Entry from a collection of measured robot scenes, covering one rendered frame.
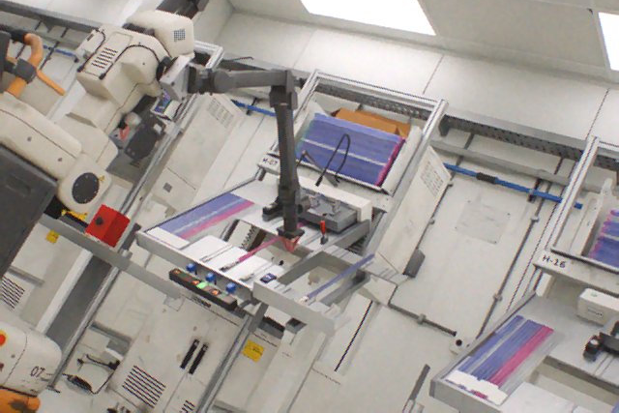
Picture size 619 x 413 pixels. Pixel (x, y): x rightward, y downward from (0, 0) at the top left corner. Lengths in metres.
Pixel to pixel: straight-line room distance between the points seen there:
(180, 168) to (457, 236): 1.75
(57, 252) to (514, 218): 2.64
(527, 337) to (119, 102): 1.55
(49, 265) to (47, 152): 1.95
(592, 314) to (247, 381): 1.32
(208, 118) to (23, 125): 2.46
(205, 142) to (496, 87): 2.01
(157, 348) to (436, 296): 1.94
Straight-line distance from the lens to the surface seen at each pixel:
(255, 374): 3.04
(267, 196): 3.45
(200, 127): 4.36
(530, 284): 2.95
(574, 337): 2.73
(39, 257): 4.08
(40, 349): 2.30
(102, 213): 3.61
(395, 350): 4.63
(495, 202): 4.77
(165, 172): 4.27
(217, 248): 3.07
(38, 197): 2.12
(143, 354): 3.39
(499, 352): 2.55
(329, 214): 3.15
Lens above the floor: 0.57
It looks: 13 degrees up
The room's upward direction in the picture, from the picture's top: 29 degrees clockwise
